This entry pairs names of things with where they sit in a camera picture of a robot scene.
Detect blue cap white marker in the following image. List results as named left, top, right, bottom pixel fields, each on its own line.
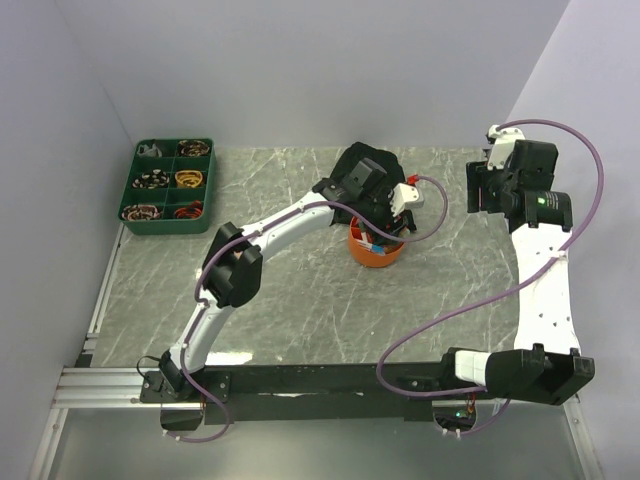
left=357, top=240, right=386, bottom=256

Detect yellow rubber band bundle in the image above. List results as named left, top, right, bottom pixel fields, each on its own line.
left=174, top=170, right=205, bottom=189

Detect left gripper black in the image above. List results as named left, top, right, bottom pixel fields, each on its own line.
left=356, top=188, right=409, bottom=248

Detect orange round pen holder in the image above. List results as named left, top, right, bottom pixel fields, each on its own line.
left=347, top=217, right=404, bottom=268

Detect brown white band bundle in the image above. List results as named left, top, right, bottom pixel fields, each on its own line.
left=131, top=169, right=170, bottom=190
left=120, top=204, right=162, bottom=221

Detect brown white band bundle middle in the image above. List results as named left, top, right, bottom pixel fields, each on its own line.
left=131, top=169, right=170, bottom=190

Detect grey clips in tray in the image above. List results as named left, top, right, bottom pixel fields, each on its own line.
left=136, top=143, right=163, bottom=158

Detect aluminium rail frame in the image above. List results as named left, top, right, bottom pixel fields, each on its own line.
left=32, top=216, right=599, bottom=479

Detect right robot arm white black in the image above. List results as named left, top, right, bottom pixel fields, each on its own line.
left=438, top=139, right=595, bottom=405

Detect orange black band bundle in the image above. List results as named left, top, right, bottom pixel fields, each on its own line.
left=173, top=201, right=203, bottom=220

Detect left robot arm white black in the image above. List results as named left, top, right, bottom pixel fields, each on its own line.
left=159, top=158, right=424, bottom=402

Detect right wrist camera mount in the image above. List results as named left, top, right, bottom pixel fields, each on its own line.
left=485, top=125, right=526, bottom=171

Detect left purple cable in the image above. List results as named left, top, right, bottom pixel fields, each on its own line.
left=179, top=174, right=449, bottom=443

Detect brown band bundle top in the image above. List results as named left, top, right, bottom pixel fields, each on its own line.
left=177, top=139, right=211, bottom=157

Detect brown white band bundle bottom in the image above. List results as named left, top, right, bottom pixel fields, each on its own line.
left=120, top=204, right=162, bottom=221

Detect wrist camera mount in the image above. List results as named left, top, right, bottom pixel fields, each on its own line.
left=485, top=125, right=526, bottom=171
left=389, top=175, right=425, bottom=217

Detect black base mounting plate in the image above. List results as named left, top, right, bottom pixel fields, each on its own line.
left=140, top=362, right=471, bottom=425

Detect green compartment tray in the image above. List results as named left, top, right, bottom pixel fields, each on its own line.
left=118, top=138, right=216, bottom=236

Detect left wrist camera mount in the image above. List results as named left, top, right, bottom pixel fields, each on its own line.
left=389, top=175, right=425, bottom=217

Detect black folded cloth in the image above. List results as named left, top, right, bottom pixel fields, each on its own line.
left=329, top=142, right=406, bottom=229

